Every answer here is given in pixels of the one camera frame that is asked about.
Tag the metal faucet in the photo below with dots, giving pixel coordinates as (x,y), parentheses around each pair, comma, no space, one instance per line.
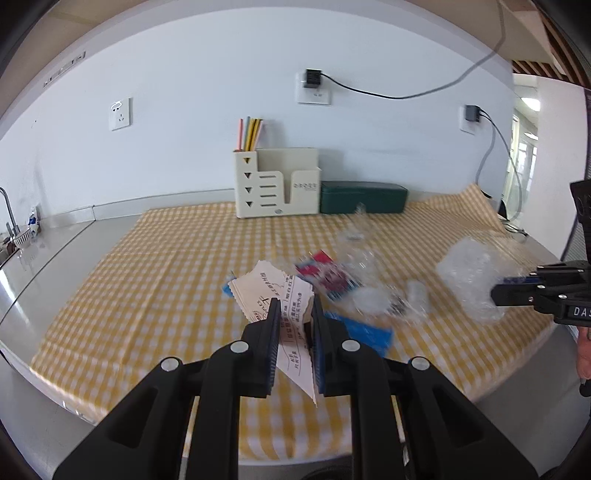
(7,207)

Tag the yellow checked tablecloth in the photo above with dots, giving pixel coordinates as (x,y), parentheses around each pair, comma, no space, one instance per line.
(161,277)

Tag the stack of printed paper receipts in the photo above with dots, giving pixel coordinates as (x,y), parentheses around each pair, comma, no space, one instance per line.
(277,286)

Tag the yellow pencil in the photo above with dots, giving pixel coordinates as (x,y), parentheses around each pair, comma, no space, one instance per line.
(249,134)

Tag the pale pink pencil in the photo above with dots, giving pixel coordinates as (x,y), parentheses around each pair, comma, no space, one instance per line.
(259,131)

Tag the glass door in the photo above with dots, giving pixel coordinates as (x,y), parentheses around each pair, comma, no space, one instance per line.
(526,147)

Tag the small white bottle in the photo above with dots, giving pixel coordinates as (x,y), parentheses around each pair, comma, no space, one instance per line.
(34,219)

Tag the clear plastic packaging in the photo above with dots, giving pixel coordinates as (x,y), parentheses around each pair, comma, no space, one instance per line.
(358,240)

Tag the person's right hand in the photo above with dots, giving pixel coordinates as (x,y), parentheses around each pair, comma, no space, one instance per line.
(584,353)

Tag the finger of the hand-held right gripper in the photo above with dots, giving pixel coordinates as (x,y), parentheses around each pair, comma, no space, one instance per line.
(517,295)
(521,279)

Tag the white ceiling rail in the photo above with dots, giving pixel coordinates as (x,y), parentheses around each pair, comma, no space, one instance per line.
(64,68)

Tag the white wall socket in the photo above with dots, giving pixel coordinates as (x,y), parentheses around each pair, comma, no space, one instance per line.
(465,127)
(121,114)
(318,97)

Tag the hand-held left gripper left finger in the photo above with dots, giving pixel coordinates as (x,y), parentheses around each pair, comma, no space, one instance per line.
(274,344)

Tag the small blue packet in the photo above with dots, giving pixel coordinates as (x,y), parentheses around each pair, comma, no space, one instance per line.
(227,290)

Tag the clear bag with white pieces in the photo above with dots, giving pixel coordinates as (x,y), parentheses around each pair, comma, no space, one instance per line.
(392,300)

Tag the blue plastic packet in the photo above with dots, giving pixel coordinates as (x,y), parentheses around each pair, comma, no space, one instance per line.
(364,333)

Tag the cream desk organizer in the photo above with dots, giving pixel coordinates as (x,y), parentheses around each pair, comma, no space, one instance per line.
(277,184)

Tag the clear bubble wrap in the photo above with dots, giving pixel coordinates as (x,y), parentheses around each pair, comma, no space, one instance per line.
(468,272)

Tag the dark green box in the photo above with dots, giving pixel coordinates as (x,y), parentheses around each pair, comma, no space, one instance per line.
(362,196)

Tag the black plug adapter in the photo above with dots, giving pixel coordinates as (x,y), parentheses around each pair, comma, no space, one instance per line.
(472,113)
(312,77)

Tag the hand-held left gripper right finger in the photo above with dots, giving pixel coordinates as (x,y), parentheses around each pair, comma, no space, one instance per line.
(318,350)

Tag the red and blue wrapper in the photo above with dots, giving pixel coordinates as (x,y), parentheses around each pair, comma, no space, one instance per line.
(323,270)

